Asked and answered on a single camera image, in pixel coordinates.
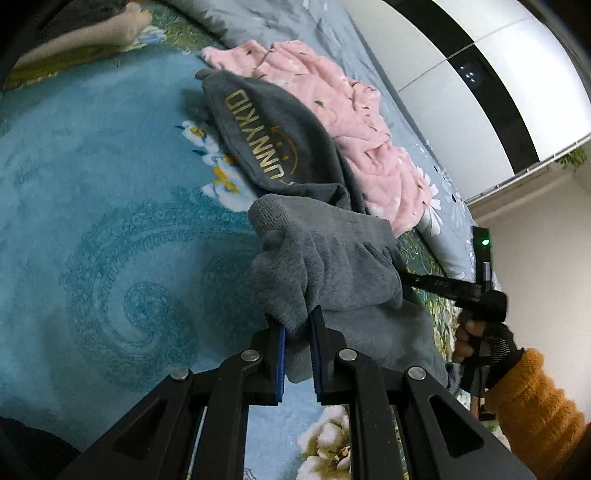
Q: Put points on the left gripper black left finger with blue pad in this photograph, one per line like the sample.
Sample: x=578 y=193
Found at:
x=192 y=425

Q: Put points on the folded dark grey garment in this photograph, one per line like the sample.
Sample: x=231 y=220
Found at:
x=79 y=14

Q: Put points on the right hand black glove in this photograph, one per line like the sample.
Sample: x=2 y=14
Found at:
x=486 y=352

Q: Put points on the white black sliding wardrobe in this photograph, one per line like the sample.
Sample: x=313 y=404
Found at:
x=499 y=89

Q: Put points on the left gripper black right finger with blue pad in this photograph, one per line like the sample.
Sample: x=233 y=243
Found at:
x=403 y=424

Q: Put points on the blue floral bed blanket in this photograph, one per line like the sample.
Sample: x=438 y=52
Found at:
x=125 y=245

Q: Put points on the pink fleece pyjama garment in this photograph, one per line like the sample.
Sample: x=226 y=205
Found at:
x=393 y=187

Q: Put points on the green plant on wardrobe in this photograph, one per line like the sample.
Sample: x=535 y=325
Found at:
x=573 y=160

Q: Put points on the folded beige garment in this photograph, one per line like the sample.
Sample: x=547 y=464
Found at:
x=118 y=31

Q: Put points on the grey sweatshirt gold print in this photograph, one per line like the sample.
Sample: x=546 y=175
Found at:
x=319 y=249

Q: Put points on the grey floral quilt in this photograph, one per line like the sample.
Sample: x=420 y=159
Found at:
x=326 y=27

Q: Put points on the folded mustard yellow garment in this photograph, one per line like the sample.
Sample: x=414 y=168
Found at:
x=36 y=71

